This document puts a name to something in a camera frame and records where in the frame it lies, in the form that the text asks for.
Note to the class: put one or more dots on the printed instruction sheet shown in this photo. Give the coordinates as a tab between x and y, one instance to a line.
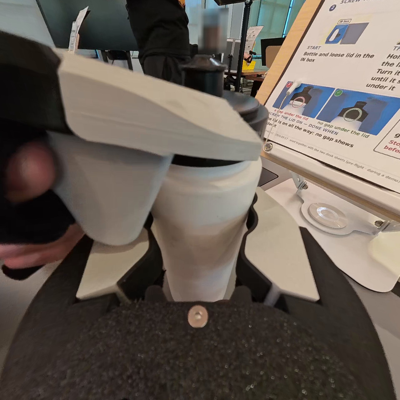
343	78

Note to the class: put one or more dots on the white plastic bottle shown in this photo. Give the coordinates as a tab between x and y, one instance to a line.
203	218

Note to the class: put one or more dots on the person's left hand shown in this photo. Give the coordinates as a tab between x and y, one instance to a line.
31	172

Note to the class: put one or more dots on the background wooden document stand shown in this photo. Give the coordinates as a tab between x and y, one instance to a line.
272	55

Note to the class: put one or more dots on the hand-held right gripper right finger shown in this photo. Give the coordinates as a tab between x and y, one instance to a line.
278	250

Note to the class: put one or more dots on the background instruction sheets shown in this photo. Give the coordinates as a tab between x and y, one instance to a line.
253	37

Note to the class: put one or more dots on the instruction sheet on stand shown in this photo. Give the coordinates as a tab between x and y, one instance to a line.
281	47

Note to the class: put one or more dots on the white stand base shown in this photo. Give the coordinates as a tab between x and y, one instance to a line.
343	250

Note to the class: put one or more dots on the black pole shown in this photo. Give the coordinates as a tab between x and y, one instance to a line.
243	40

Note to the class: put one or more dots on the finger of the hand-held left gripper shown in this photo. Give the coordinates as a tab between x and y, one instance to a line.
140	115

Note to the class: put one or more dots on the background wooden desk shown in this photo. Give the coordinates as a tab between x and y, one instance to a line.
250	73

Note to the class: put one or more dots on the background yellow bin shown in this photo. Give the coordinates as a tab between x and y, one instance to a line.
249	65

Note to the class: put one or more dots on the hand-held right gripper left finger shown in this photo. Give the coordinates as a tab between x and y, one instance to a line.
103	268

